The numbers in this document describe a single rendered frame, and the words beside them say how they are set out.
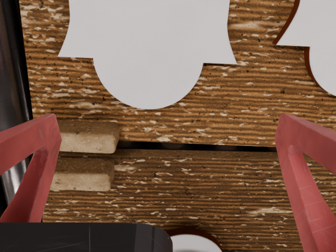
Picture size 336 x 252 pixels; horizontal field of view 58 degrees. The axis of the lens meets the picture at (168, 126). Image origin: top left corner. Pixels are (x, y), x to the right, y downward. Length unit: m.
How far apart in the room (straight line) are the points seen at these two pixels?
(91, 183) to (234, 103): 0.13
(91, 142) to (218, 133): 0.10
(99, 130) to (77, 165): 0.04
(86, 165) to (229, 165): 0.12
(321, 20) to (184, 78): 0.10
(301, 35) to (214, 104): 0.08
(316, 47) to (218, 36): 0.07
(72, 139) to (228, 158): 0.13
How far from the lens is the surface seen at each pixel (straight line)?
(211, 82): 0.24
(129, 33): 0.22
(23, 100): 0.30
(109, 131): 0.23
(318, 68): 0.26
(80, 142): 0.24
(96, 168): 0.25
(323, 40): 0.25
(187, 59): 0.23
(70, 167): 0.26
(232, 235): 0.32
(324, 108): 0.28
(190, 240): 0.31
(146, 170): 0.27
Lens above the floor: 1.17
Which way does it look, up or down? 67 degrees down
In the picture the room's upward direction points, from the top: 176 degrees clockwise
